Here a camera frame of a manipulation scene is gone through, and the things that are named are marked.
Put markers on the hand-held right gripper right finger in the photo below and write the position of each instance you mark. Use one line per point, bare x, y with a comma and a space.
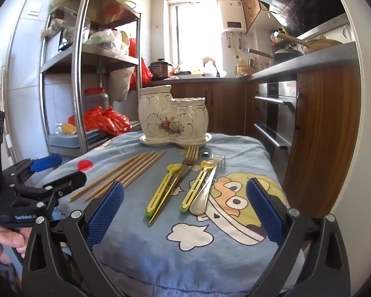
264, 213

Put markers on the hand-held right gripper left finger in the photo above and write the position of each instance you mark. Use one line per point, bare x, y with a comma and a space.
106, 213

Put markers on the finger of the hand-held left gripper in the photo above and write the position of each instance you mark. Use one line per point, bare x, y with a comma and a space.
46, 162
71, 181

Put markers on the wooden chopstick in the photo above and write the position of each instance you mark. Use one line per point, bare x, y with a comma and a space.
117, 176
145, 170
129, 171
139, 168
106, 176

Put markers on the silver fork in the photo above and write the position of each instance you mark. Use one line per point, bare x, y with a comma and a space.
201, 201

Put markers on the yellow green clip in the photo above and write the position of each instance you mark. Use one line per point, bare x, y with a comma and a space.
205, 164
173, 169

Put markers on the gold fork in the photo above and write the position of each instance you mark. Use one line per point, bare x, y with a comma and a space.
190, 157

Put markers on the floral ceramic utensil holder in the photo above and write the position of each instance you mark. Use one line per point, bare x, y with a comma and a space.
173, 111

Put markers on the person's left hand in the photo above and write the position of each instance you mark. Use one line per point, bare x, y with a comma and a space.
6, 241

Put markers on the grey plastic trays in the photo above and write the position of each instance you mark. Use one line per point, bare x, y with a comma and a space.
65, 144

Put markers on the blue cartoon cloth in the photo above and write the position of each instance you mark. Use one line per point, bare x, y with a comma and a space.
148, 253

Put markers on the brown jar with red lid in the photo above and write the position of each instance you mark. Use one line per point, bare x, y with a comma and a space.
95, 100

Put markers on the metal shelf rack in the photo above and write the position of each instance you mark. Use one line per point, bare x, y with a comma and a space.
75, 83

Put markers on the white ceramic tray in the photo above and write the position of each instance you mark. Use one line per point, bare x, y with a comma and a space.
176, 142

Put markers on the stainless steel oven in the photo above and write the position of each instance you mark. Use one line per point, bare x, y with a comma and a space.
278, 114

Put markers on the hanging white plastic bag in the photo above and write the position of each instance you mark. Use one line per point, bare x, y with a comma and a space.
120, 83

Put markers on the wooden base cabinet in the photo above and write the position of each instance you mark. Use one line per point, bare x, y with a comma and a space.
225, 105

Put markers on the hanging red plastic bag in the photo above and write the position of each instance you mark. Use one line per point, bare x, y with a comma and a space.
145, 71

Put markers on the rice cooker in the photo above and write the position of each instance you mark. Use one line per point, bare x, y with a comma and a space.
159, 69

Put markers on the yellow oil bottle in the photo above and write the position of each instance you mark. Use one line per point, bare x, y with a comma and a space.
242, 69

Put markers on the black wok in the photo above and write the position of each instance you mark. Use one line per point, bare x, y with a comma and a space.
286, 56

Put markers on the grey kitchen countertop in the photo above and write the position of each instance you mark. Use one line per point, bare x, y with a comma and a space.
312, 60

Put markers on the tan pot with lid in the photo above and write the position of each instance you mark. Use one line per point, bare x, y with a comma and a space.
321, 43

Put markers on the kitchen window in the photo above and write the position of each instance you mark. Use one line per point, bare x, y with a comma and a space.
194, 31

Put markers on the white water heater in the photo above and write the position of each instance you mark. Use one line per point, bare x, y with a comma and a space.
232, 15

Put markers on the black range hood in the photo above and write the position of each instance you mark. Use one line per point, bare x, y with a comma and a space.
300, 6

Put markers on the white wall switch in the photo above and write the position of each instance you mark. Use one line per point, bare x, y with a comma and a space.
34, 9

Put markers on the wooden wall cabinet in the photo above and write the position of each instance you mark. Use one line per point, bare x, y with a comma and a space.
250, 3

